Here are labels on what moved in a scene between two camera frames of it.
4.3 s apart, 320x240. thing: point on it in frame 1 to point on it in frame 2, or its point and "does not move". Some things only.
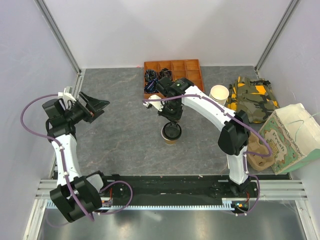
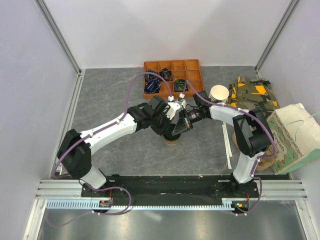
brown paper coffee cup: x=170 y=142 does not move
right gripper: x=175 y=118 to x=183 y=123
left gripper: x=95 y=107 to x=163 y=130
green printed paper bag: x=294 y=132 does not move
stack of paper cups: x=219 y=93 does not move
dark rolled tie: x=150 y=74 does not move
